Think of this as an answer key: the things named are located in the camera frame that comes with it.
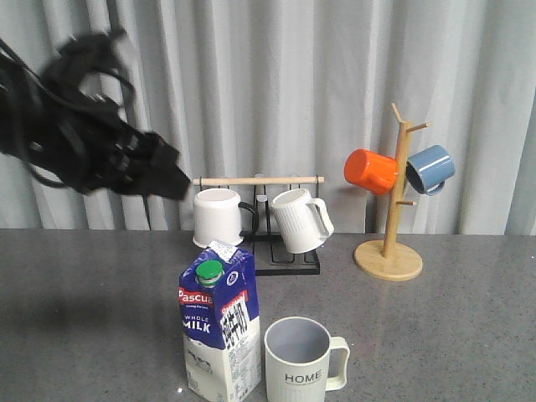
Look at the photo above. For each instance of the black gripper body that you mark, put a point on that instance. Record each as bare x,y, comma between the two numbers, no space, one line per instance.
85,151

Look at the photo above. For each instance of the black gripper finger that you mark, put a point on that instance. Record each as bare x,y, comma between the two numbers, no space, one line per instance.
155,169

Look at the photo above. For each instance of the blue white milk carton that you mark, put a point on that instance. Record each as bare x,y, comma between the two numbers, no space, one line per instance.
220,314

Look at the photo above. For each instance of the white HOME mug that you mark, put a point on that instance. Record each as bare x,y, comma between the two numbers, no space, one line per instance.
303,361

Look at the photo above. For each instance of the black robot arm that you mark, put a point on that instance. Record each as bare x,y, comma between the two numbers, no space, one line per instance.
23,91

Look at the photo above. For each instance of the grey curtain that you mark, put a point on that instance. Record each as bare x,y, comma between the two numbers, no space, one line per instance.
292,87

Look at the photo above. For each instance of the white ribbed mug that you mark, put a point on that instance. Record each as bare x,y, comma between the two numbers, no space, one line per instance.
303,221

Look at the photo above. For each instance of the orange enamel mug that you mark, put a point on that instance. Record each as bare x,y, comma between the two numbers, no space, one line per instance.
370,170

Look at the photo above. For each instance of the wooden mug tree stand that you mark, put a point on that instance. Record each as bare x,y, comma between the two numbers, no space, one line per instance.
388,259

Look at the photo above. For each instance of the blue enamel mug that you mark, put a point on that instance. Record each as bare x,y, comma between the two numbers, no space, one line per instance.
428,170

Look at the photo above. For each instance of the white mug with black handle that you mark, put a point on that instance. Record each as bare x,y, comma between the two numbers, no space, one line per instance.
217,216

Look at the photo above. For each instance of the black wire mug rack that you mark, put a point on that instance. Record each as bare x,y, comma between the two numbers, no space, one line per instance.
267,241

